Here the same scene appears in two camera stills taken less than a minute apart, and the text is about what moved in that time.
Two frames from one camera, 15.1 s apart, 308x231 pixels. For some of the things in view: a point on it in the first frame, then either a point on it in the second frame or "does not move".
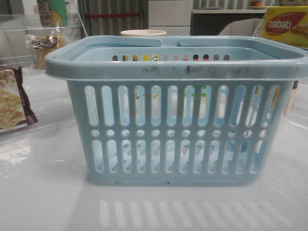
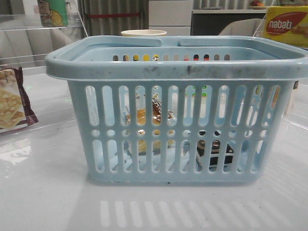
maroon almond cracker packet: x=15 y=111 does not move
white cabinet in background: x=173 y=17 does not move
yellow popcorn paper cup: x=143 y=32 does not move
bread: x=50 y=44 → x=141 y=115
